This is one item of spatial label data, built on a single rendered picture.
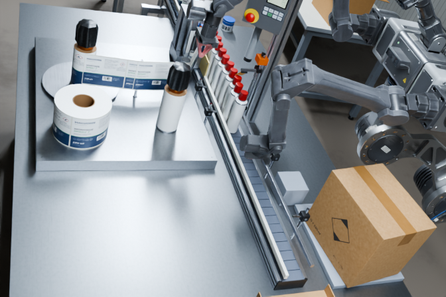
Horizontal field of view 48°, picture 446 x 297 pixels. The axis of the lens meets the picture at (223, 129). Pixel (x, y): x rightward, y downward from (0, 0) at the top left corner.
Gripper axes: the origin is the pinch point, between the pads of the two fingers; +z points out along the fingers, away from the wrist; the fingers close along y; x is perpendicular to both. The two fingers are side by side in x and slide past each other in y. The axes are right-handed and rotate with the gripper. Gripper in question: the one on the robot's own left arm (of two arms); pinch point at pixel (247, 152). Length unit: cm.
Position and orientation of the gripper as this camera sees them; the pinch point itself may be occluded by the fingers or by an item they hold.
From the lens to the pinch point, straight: 196.3
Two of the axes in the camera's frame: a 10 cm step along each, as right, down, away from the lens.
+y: -9.3, -0.3, -3.6
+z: -3.6, 1.6, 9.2
